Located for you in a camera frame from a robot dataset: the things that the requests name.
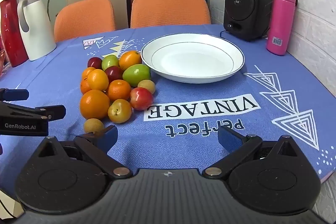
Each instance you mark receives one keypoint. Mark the mandarin orange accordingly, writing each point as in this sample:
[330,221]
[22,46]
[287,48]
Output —
[118,90]
[84,87]

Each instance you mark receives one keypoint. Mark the red translucent pitcher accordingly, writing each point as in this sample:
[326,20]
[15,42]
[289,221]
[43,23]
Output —
[9,29]

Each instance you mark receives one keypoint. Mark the small orange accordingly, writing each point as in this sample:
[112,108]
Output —
[88,72]
[98,79]

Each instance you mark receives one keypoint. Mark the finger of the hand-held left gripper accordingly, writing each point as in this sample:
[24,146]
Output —
[15,95]
[53,112]

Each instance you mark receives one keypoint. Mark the pink thermos bottle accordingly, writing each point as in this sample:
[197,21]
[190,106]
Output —
[282,16]

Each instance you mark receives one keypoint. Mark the green jujube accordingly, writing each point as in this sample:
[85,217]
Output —
[109,61]
[136,75]

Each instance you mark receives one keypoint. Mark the dark red plum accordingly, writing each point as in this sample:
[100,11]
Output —
[94,62]
[113,73]

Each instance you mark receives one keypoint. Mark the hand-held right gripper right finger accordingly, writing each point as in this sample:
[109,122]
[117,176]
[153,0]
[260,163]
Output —
[228,139]

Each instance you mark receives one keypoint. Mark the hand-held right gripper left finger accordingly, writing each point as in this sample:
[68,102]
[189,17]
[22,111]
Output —
[109,138]

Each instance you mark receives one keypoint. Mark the white plate with blue rim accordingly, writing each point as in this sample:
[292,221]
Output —
[193,57]

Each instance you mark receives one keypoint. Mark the red yellow plum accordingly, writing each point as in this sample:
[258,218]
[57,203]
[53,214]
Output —
[120,111]
[141,98]

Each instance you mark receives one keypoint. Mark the tan longan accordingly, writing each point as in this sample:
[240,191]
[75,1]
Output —
[146,86]
[93,126]

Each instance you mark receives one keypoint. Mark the blue printed tablecloth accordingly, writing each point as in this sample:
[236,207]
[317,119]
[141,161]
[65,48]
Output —
[65,61]

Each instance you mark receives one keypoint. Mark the orange chair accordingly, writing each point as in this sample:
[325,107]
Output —
[84,18]
[169,7]

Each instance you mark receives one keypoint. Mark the black speaker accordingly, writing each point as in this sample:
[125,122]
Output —
[248,2]

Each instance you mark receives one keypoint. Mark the white thermos jug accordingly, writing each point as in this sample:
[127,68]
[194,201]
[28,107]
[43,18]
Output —
[34,27]

